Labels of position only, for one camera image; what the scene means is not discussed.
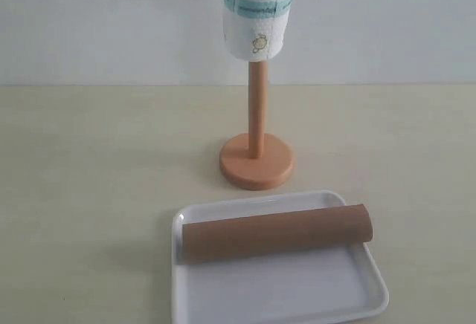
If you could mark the brown cardboard tube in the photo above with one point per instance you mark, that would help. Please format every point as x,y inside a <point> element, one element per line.
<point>250,236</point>

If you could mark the printed white paper towel roll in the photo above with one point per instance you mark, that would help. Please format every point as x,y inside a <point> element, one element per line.
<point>254,29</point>

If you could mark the wooden paper towel holder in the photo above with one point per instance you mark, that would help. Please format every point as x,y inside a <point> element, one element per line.
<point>256,160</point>

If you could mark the white rectangular plastic tray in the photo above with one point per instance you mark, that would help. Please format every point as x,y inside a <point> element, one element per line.
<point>335,285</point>

